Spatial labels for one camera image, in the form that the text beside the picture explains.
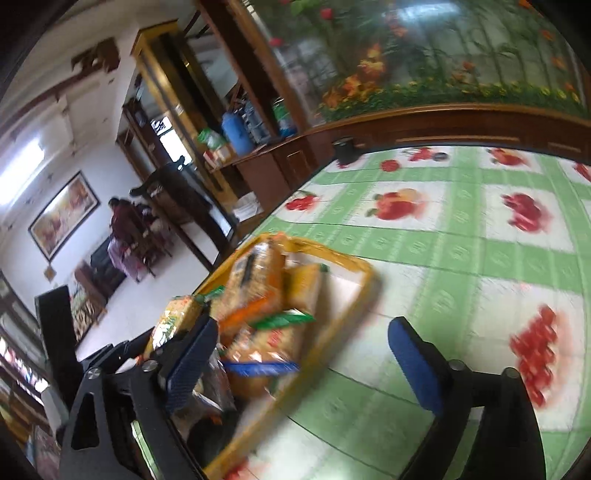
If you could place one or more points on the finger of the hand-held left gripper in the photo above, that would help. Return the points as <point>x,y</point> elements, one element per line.
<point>55,332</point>
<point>111,353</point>

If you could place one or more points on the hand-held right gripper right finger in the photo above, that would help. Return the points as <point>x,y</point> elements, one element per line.
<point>415,364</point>

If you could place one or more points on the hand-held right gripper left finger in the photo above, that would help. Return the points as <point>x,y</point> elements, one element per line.
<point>184,383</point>

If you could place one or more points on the clear bag of dark snack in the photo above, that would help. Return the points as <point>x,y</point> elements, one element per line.
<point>214,383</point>

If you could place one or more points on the blue edged cracker packet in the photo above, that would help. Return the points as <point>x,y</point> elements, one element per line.
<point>258,381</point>

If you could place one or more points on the yellow rimmed white box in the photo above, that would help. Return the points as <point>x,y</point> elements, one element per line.
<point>295,401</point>

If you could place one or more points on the green striped cracker packet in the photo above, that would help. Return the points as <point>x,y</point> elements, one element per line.
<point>281,320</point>

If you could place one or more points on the orange cracker packet black label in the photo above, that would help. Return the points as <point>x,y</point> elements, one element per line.
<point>268,277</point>

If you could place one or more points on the yellow green cracker packet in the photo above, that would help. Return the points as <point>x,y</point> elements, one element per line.
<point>302,288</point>

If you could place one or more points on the green fruit print tablecloth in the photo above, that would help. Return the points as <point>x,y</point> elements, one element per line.
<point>438,258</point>

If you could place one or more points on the dark wooden chair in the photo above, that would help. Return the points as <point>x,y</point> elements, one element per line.
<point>184,198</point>

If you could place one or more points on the white bucket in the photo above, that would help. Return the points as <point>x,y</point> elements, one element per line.
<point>247,207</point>

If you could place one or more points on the small black holder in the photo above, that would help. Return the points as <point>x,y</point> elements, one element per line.
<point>346,151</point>

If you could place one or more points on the small orange white carton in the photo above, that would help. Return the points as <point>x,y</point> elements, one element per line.
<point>219,155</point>

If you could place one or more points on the brown wooden cabinet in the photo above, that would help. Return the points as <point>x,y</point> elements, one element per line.
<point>272,175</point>

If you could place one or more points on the green white bag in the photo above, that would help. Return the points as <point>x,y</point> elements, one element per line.
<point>211,138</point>

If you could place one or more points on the blue thermos jug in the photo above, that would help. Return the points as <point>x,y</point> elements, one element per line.
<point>236,134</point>

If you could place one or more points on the large clear water bottle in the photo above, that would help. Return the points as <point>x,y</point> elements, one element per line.
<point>256,122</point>

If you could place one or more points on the green label plastic bottle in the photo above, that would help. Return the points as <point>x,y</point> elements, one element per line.
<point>283,120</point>

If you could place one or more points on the glass panel with artificial flowers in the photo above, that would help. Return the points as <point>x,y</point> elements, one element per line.
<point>415,55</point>

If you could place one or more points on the framed wall painting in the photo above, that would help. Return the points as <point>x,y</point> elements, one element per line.
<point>62,214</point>

